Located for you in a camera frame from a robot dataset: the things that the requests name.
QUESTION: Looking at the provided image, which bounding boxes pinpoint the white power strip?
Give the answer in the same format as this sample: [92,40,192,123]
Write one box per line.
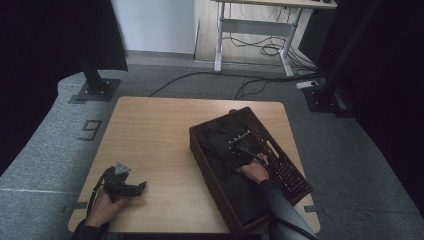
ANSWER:
[295,80,319,90]

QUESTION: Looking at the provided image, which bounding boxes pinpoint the white frame desk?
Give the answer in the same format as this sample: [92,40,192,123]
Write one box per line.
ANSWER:
[194,0,338,78]

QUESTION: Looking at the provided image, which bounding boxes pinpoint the black curtain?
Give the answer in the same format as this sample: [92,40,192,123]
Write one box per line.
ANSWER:
[316,0,424,218]
[0,0,129,176]

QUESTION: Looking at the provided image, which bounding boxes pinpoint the dark pleated skirt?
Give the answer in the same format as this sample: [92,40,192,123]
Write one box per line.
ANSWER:
[196,118,278,228]

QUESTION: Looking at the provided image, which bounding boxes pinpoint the black metal stand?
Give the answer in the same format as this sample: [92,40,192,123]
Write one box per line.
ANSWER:
[74,49,122,103]
[301,0,384,118]

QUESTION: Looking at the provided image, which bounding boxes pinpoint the person's left hand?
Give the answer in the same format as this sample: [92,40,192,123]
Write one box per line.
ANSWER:
[85,189,130,228]

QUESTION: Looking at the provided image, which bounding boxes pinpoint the black computer case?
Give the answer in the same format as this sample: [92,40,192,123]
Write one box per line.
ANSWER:
[298,9,334,64]

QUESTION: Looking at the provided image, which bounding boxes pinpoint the long black floor cable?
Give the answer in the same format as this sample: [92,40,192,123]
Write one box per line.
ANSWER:
[148,70,321,98]

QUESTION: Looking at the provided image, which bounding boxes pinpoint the short black floor cable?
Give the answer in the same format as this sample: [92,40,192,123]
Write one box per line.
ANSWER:
[234,79,278,101]

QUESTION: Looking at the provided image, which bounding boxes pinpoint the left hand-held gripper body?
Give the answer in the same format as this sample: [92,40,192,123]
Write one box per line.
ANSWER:
[102,161,142,203]

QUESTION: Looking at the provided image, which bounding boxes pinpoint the tangled black cables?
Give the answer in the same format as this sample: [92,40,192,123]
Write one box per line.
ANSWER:
[222,33,318,73]

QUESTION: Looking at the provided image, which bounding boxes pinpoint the brown woven basket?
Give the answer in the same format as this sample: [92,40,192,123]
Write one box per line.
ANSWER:
[188,106,314,235]

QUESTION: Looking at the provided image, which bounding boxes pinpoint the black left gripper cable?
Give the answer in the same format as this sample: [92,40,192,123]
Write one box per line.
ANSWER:
[86,166,116,218]

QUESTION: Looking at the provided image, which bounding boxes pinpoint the person's right leg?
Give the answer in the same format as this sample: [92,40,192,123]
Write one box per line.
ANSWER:
[268,221,283,240]

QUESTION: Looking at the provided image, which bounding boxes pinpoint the grey felt mat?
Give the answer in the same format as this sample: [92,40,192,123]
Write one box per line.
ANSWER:
[0,63,424,240]

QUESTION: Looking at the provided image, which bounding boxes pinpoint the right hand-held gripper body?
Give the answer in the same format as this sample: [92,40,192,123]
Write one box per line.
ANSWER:
[227,130,266,172]

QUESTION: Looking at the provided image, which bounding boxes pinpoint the person's right hand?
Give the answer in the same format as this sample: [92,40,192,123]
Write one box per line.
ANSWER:
[234,154,272,185]

